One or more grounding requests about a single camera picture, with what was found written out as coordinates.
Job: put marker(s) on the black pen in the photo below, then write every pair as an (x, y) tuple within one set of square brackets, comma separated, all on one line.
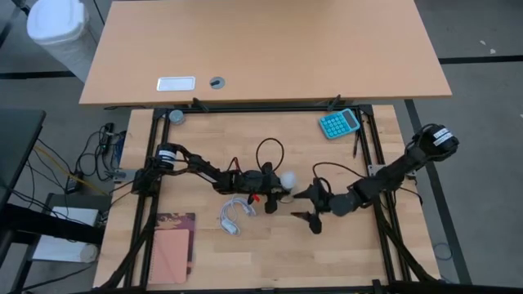
[(356, 145)]

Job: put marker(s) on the teal calculator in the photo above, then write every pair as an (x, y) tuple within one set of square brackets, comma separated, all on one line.
[(338, 123)]

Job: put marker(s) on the white box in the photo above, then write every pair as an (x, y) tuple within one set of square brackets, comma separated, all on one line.
[(61, 249)]

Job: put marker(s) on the white trash bin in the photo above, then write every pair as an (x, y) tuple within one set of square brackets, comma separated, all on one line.
[(57, 24)]

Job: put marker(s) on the black aluminium table frame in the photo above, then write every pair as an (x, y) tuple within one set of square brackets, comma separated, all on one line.
[(261, 109)]

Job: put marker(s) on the black side table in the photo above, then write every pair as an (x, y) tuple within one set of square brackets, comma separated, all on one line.
[(20, 134)]

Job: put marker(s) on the white lightbulb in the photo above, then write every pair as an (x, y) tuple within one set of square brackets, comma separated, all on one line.
[(288, 179)]

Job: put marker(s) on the black power adapter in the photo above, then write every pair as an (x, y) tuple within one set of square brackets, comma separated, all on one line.
[(72, 183)]

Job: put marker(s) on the pink spiral notebook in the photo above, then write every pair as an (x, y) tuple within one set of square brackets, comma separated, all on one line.
[(169, 257)]

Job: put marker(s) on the light wooden desk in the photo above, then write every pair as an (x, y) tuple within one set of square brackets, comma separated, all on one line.
[(265, 49)]

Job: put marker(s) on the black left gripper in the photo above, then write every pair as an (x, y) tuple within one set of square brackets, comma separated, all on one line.
[(255, 181)]

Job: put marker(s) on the black floor beam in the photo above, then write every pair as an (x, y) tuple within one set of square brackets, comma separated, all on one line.
[(49, 224)]

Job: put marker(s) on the black desk clamp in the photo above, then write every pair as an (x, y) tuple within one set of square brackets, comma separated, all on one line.
[(334, 103), (200, 105)]

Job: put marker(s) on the silver rectangular desk plate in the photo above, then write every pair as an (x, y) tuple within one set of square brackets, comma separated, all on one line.
[(175, 83)]

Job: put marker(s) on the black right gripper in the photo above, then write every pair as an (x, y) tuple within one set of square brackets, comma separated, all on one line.
[(341, 204)]

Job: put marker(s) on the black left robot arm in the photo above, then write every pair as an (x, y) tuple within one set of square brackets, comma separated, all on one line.
[(204, 167)]

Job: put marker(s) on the round grey metal disc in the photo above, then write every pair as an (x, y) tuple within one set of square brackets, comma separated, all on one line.
[(177, 117)]

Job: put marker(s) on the grey metal bracket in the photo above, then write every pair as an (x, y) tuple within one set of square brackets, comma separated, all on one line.
[(374, 169), (122, 175)]

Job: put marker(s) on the dark patterned book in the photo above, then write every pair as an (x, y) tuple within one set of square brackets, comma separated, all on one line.
[(175, 220)]

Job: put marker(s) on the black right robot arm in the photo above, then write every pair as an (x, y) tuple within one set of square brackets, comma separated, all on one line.
[(392, 173)]

